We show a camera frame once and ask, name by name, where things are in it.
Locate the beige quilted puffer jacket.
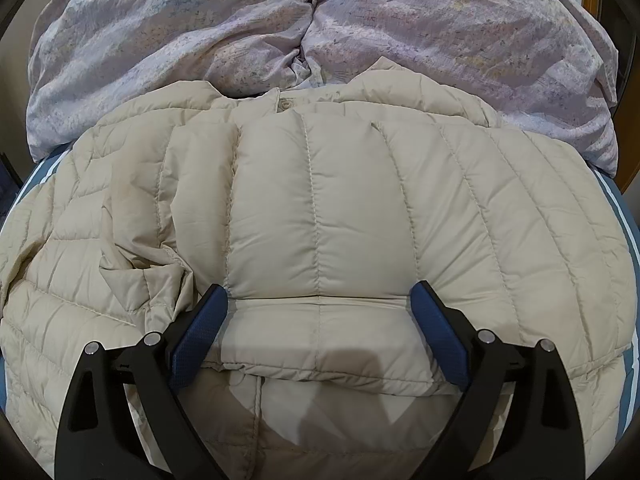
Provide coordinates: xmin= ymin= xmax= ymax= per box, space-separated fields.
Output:
xmin=1 ymin=58 xmax=639 ymax=479

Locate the blue white striped bedsheet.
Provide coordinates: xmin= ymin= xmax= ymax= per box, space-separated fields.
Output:
xmin=13 ymin=145 xmax=639 ymax=479

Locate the lilac crumpled duvet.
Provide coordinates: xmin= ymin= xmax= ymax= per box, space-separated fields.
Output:
xmin=26 ymin=0 xmax=618 ymax=174

